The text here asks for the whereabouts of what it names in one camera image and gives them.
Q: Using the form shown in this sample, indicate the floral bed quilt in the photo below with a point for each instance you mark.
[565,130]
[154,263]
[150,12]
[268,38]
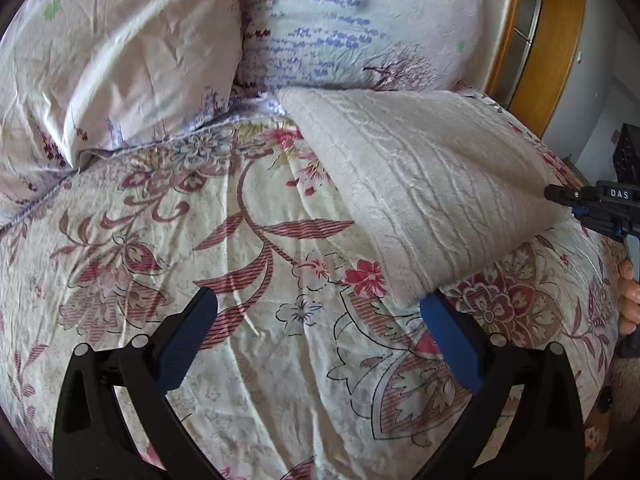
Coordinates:
[310,370]

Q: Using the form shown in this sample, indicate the left pink floral pillow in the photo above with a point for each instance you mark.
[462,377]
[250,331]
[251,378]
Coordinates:
[80,77]

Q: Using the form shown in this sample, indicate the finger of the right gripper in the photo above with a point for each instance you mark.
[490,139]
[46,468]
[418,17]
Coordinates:
[570,197]
[582,213]

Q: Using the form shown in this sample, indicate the wooden headboard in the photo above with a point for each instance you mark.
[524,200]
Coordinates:
[536,47]

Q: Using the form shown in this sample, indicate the person right hand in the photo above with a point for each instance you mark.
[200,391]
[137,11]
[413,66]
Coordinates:
[628,299]

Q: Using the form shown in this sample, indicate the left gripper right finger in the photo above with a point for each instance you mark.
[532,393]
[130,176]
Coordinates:
[545,439]

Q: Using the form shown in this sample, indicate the right blue floral pillow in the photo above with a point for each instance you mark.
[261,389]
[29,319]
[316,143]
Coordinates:
[415,45]

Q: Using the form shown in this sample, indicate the beige cable knit sweater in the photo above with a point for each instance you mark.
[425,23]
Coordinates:
[444,183]

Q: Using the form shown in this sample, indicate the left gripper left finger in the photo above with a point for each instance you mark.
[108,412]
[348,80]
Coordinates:
[91,438]

